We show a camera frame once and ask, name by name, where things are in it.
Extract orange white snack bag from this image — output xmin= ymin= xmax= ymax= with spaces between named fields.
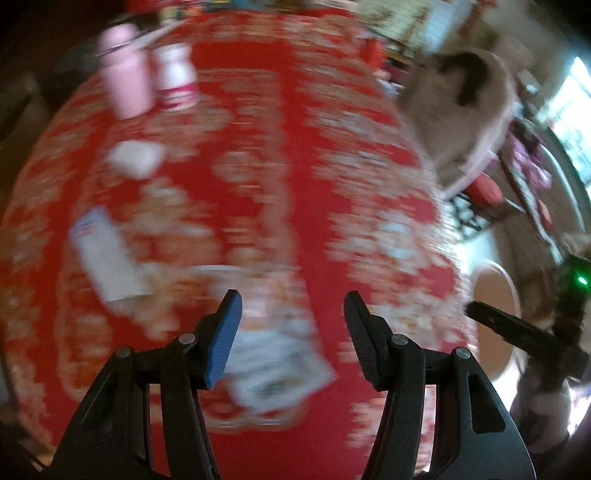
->
xmin=217 ymin=318 xmax=338 ymax=411

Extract floral fabric cover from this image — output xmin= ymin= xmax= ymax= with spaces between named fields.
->
xmin=358 ymin=0 xmax=462 ymax=51

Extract white plastic waste basket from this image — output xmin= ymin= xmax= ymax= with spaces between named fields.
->
xmin=470 ymin=259 xmax=522 ymax=381

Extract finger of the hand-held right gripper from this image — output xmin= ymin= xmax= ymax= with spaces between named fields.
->
xmin=465 ymin=301 xmax=589 ymax=370

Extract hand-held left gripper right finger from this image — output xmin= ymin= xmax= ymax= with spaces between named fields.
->
xmin=344 ymin=291 xmax=536 ymax=480

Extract pink purple clothes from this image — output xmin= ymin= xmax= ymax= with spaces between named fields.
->
xmin=512 ymin=134 xmax=552 ymax=190

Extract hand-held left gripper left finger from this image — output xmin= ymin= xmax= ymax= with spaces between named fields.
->
xmin=53 ymin=289 xmax=243 ymax=480

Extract white pill bottle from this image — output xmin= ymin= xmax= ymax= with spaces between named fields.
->
xmin=154 ymin=44 xmax=199 ymax=113

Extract red stool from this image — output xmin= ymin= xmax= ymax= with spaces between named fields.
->
xmin=466 ymin=175 xmax=502 ymax=208

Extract white sponge block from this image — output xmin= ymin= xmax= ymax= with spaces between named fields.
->
xmin=106 ymin=141 xmax=164 ymax=178

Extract red floral tablecloth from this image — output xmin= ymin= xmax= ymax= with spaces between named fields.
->
xmin=0 ymin=9 xmax=478 ymax=480

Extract pink plastic bottle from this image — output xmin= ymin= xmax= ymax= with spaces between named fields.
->
xmin=99 ymin=23 xmax=153 ymax=120

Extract black cloth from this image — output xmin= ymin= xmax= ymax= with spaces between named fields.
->
xmin=443 ymin=51 xmax=492 ymax=104

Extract white blue medicine box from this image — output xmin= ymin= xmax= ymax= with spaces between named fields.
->
xmin=69 ymin=207 xmax=151 ymax=303

